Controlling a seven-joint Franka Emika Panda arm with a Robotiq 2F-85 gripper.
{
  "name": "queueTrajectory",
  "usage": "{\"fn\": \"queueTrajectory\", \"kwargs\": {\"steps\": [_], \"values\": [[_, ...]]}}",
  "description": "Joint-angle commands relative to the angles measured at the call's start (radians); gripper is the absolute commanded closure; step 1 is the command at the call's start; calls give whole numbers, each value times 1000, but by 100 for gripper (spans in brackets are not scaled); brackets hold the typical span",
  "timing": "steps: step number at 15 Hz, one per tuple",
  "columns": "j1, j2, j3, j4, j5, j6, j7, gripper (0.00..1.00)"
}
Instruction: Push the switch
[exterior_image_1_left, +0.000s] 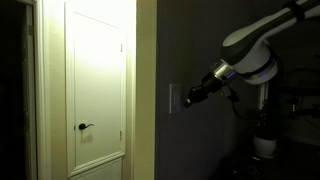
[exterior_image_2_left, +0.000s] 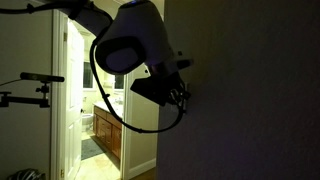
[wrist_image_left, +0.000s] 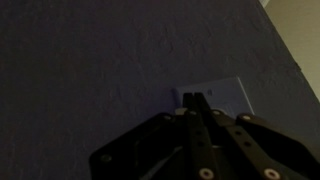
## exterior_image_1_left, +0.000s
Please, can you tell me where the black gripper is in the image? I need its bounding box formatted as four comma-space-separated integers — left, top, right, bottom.
183, 71, 229, 109

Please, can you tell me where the white panel door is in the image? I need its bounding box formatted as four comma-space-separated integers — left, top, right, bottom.
64, 0, 128, 179

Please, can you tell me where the dark equipment stand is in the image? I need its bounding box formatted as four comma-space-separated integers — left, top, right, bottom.
279, 67, 320, 120

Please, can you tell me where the dark open door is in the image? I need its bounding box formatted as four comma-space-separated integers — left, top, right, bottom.
0, 1, 37, 180

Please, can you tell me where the white wall switch plate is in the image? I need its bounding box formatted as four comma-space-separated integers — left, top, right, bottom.
169, 83, 183, 115

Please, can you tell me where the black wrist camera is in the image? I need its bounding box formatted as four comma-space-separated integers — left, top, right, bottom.
221, 85, 240, 104

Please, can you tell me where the black lever door handle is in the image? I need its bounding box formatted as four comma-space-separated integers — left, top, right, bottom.
78, 122, 95, 131

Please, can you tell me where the white door frame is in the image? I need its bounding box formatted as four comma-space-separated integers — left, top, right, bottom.
34, 0, 138, 180

